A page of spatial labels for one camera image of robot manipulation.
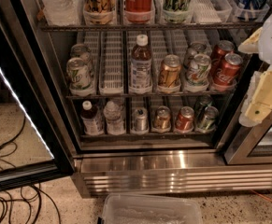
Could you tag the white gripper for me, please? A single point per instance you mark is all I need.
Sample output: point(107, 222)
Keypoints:
point(258, 100)

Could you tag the orange tall can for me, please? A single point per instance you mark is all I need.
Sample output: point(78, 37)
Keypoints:
point(98, 11)

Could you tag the red cola can front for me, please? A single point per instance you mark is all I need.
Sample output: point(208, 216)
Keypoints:
point(227, 69)

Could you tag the red cola can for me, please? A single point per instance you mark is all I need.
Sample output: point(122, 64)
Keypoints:
point(219, 51)
point(227, 69)

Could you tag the red cola can rear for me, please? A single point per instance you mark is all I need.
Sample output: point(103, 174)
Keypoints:
point(219, 51)

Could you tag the green white can middle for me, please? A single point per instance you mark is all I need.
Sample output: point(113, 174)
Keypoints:
point(197, 73)

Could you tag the green can bottom rear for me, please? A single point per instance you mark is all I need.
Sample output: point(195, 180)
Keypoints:
point(201, 103)

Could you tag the green can bottom front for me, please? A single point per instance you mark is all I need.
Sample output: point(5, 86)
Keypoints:
point(207, 119)

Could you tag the silver can behind middle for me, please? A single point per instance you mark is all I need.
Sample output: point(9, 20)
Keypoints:
point(193, 49)

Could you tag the closed right fridge door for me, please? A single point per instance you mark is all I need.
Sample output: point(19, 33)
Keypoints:
point(251, 145)

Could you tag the gold can middle shelf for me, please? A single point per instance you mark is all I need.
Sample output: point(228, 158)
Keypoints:
point(168, 79)

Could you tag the gold can shelf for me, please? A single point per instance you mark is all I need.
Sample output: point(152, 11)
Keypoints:
point(168, 79)
point(162, 119)

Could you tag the red can bottom shelf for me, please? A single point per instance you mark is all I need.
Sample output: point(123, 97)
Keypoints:
point(184, 120)

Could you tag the gold can bottom shelf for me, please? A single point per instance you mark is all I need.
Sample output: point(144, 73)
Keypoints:
point(162, 119)

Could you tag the stainless fridge cabinet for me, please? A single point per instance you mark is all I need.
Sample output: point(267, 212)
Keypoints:
point(157, 163)

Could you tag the brown tea bottle middle shelf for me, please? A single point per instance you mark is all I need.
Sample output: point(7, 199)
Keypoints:
point(140, 66)

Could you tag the silver can bottom shelf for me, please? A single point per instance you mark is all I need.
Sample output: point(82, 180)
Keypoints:
point(140, 120)

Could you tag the red Coca-Cola tall can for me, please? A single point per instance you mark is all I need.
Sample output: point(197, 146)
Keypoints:
point(138, 11)

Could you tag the clear water bottle bottom shelf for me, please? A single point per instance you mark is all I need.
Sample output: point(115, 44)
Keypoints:
point(113, 116)

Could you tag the clear water bottle shelf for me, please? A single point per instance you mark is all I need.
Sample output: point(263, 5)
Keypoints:
point(62, 12)
point(113, 116)

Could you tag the silver can behind left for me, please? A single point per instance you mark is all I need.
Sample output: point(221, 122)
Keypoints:
point(82, 51)

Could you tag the green 7up can left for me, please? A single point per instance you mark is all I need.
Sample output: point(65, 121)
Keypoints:
point(79, 76)

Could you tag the clear water bottle top shelf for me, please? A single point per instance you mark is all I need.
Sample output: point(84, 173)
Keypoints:
point(62, 12)

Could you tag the open fridge glass door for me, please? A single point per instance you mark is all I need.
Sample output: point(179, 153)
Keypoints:
point(36, 137)

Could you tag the clear plastic bin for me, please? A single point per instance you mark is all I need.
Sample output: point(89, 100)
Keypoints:
point(149, 209)

